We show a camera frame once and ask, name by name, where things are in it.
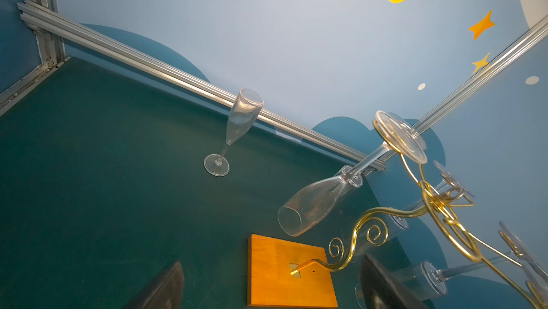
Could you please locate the gold wire glass rack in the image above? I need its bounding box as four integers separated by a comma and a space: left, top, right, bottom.
290, 120, 548, 309

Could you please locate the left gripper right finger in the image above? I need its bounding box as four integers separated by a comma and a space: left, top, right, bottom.
360, 254, 428, 309

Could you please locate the clear flute glass front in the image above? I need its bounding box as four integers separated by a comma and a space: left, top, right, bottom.
355, 222, 547, 308

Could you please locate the orange wooden rack base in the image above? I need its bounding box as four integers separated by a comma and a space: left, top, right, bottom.
247, 234, 338, 308

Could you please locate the aluminium frame right post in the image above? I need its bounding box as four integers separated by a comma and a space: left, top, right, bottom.
413, 16, 547, 134

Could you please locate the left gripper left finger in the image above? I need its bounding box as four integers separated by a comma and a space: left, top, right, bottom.
124, 260, 185, 309

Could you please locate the aluminium frame post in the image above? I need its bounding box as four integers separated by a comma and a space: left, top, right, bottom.
413, 16, 547, 134
21, 0, 66, 69

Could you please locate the aluminium frame left post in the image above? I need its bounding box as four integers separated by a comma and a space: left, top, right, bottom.
21, 0, 66, 69

